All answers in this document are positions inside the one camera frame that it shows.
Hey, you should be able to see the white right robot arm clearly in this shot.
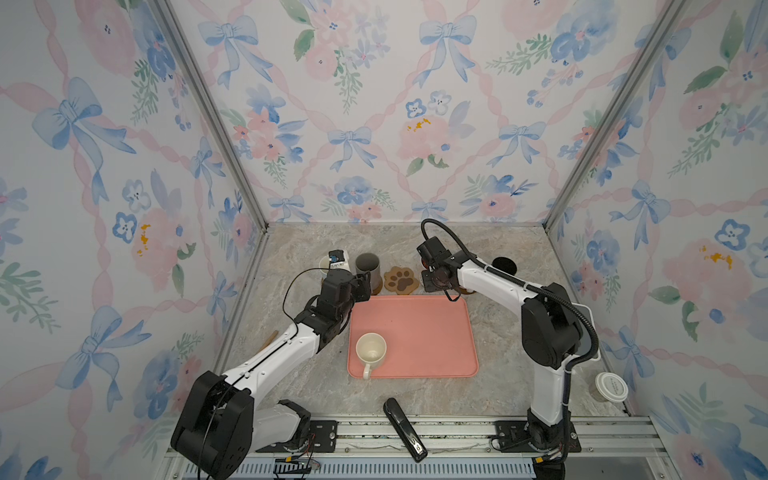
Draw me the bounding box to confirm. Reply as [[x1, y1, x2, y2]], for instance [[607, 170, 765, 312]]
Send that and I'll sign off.
[[417, 237, 598, 459]]

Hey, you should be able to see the black handheld device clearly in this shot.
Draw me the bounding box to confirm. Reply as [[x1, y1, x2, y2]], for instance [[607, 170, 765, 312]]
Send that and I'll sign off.
[[383, 397, 428, 463]]

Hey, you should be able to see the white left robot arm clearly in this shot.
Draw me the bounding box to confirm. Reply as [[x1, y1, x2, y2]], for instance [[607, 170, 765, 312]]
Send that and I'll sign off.
[[170, 269, 371, 479]]

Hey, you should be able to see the white lidded paper cup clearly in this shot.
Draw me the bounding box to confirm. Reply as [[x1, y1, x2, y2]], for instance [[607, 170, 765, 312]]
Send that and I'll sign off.
[[590, 372, 629, 404]]

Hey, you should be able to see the aluminium rail base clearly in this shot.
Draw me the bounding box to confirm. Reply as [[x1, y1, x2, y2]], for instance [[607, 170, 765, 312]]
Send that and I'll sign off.
[[161, 413, 667, 480]]

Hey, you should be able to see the cream mug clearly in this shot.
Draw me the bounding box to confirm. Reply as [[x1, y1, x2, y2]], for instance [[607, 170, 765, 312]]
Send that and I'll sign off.
[[355, 332, 387, 380]]

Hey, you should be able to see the wooden stick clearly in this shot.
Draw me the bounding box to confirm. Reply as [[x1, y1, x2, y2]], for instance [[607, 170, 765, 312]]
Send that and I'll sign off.
[[259, 330, 280, 351]]

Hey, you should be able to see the black mug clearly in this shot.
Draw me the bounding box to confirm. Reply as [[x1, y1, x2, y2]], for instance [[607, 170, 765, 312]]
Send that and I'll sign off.
[[492, 256, 518, 276]]

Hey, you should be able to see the pink plastic tray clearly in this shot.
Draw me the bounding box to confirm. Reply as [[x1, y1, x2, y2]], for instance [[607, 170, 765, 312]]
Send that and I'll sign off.
[[347, 295, 479, 379]]

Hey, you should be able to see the grey mug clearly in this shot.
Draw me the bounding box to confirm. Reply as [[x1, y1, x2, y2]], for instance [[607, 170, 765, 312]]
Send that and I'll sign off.
[[355, 252, 383, 295]]

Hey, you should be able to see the cork paw print coaster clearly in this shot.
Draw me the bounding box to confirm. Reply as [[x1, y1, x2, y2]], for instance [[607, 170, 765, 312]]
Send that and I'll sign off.
[[383, 266, 420, 295]]

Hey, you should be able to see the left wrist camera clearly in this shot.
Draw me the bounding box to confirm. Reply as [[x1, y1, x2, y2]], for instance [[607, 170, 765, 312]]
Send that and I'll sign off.
[[328, 249, 350, 271]]

